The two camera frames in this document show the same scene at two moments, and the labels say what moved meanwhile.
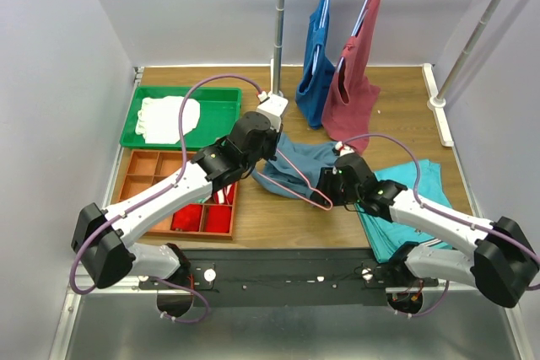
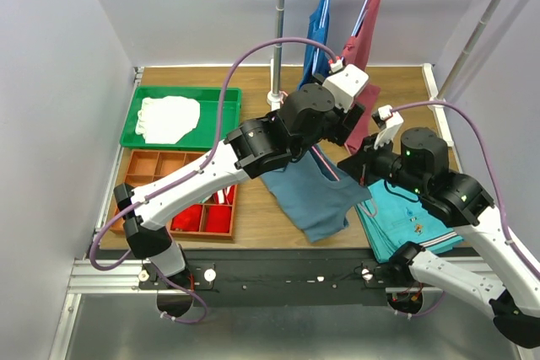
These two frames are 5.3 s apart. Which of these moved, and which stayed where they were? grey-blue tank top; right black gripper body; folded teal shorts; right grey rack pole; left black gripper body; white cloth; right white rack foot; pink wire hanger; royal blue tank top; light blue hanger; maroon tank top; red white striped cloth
Moved: right black gripper body; grey-blue tank top; left black gripper body; pink wire hanger
Stayed: white cloth; royal blue tank top; red white striped cloth; right white rack foot; folded teal shorts; right grey rack pole; light blue hanger; maroon tank top
